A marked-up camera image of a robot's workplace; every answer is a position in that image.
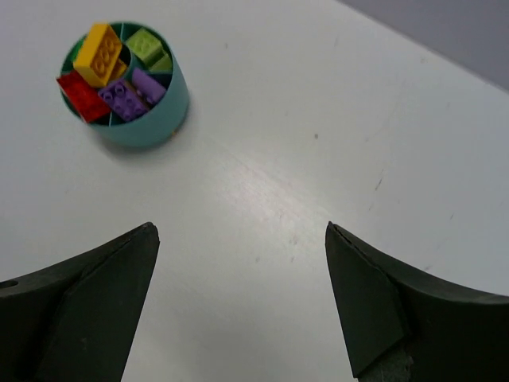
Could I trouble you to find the long yellow lego brick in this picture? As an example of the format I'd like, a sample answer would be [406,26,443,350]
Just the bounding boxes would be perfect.
[73,23,122,88]

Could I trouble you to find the lime lego brick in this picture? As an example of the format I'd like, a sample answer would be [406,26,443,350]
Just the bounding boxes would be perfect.
[149,51,173,72]

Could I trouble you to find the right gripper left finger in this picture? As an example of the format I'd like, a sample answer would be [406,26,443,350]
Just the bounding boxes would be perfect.
[1,222,160,381]

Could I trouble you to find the purple lego brick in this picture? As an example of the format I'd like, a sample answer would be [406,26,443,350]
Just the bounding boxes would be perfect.
[131,68,166,106]
[98,79,150,123]

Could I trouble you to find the teal round divided container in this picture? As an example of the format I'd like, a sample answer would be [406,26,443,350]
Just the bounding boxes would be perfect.
[58,21,189,148]

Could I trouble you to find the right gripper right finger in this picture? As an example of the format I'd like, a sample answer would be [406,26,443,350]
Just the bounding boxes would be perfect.
[325,224,508,381]

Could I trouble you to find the red lego brick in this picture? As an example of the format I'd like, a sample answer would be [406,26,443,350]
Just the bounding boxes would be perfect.
[56,71,110,123]

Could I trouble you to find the small green lego brick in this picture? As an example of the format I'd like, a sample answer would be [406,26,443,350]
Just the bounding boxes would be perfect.
[68,36,86,66]

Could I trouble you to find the pale green sloped lego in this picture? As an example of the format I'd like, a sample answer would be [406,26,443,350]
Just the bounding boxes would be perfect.
[126,28,163,68]

